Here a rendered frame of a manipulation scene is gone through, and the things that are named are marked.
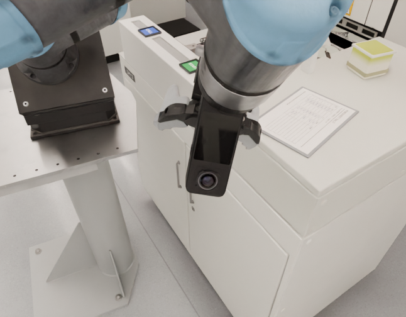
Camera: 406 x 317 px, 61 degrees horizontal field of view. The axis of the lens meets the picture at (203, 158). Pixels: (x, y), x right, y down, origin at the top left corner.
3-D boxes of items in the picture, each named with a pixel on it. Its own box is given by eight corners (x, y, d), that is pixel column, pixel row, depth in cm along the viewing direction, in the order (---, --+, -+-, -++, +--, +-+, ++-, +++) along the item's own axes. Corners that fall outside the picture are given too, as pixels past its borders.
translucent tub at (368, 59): (367, 62, 93) (375, 38, 89) (386, 75, 88) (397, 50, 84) (344, 67, 91) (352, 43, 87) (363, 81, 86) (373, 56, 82)
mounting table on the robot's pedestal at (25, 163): (-8, 228, 88) (-32, 194, 79) (-6, 127, 117) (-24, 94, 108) (161, 177, 101) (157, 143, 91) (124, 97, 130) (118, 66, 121)
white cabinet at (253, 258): (237, 152, 210) (249, 17, 153) (369, 278, 151) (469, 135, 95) (141, 196, 185) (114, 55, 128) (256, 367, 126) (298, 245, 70)
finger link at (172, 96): (163, 94, 52) (205, 84, 45) (154, 131, 51) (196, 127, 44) (146, 86, 50) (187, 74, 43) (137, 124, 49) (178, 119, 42)
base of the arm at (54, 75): (27, 92, 86) (16, 83, 77) (5, 34, 85) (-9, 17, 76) (87, 75, 90) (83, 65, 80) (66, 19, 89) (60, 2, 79)
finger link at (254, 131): (270, 134, 47) (247, 110, 39) (268, 144, 46) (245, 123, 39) (238, 133, 49) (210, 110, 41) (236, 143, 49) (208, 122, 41)
